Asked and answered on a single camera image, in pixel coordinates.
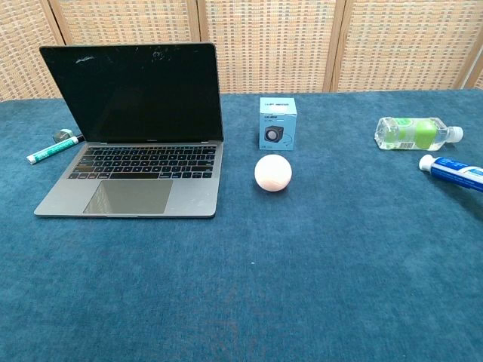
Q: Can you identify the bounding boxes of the grey laptop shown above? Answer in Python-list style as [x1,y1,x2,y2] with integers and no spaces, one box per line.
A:
[33,42,225,219]

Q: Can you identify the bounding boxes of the pale pink ball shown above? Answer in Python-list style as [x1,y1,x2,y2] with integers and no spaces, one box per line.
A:
[254,153,294,193]

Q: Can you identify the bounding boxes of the light blue speaker box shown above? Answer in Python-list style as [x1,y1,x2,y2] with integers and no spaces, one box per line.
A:
[258,97,298,152]

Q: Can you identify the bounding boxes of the blue table cloth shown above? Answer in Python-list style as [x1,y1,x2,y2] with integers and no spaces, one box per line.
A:
[0,88,483,362]

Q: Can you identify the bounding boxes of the woven rattan screen panel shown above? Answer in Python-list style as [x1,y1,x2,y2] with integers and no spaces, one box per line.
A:
[0,0,67,102]
[331,0,483,93]
[195,0,346,95]
[48,0,207,48]

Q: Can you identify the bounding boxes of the clear bottle with green label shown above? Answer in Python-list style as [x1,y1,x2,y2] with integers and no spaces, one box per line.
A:
[374,116,464,152]

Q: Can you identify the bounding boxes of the green and white marker pen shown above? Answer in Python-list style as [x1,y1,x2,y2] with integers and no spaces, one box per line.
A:
[26,135,85,166]

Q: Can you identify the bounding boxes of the blue and white toothpaste tube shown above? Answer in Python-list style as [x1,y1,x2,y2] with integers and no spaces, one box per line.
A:
[418,153,483,195]

